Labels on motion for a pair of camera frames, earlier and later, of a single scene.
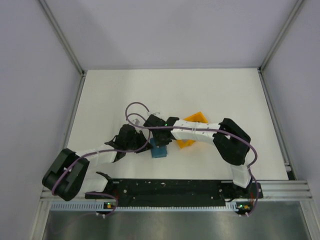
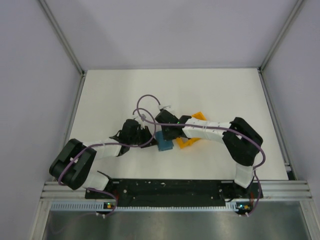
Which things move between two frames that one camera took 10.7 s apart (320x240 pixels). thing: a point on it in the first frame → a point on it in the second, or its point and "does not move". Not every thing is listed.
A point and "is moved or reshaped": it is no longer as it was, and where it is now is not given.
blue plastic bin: x=158 y=151 is moved or reshaped
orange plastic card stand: x=198 y=117 does not move
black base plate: x=174 y=191 does not move
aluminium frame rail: x=277 y=189 does not move
